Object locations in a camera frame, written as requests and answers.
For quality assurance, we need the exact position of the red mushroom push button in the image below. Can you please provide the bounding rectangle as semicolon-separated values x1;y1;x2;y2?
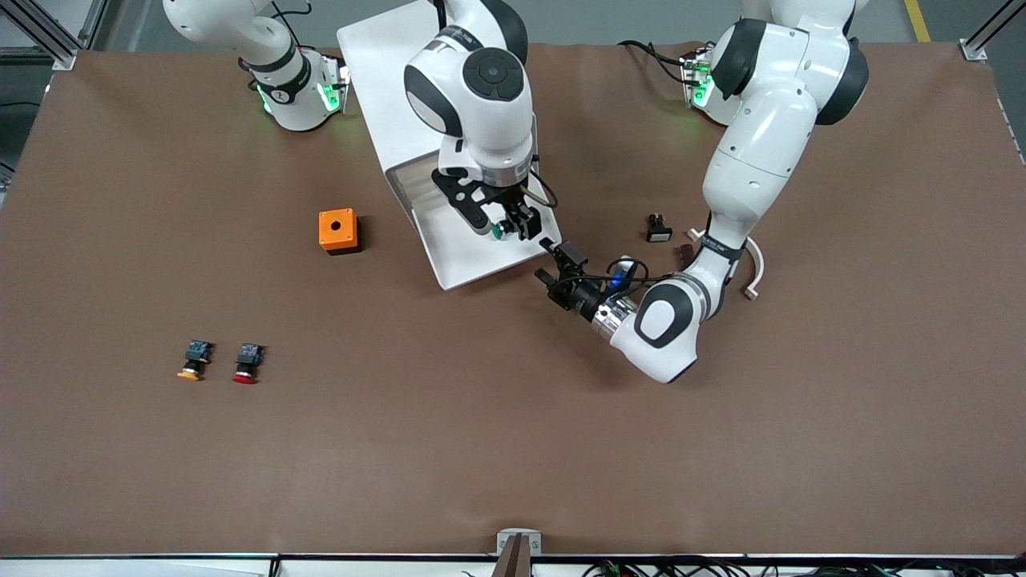
232;343;267;385

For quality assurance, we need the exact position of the yellow mushroom push button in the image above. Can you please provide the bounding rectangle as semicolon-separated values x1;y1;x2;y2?
176;340;215;382

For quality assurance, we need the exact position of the brown table cover mat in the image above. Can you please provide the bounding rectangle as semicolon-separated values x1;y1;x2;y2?
0;40;1026;558

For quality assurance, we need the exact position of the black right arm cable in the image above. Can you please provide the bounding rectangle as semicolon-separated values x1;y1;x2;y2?
525;156;559;211

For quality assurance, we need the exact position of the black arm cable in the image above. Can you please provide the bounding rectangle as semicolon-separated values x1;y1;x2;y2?
584;256;682;301
525;156;559;211

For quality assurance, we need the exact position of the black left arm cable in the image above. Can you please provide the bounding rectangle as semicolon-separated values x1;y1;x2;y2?
584;256;682;301

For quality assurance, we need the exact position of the white curved plastic bracket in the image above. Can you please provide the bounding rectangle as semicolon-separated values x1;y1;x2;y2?
687;227;765;302

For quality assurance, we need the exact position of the orange button enclosure box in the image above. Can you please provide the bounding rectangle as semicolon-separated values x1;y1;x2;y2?
318;208;363;256

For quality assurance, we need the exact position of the black base cable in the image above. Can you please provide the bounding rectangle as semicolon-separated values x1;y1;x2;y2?
617;38;697;85

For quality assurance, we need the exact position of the black cable bundle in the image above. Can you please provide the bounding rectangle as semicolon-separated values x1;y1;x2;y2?
461;557;1026;577

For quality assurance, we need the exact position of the aluminium frame post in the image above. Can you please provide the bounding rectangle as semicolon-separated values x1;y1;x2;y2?
0;0;109;71
960;0;1026;63

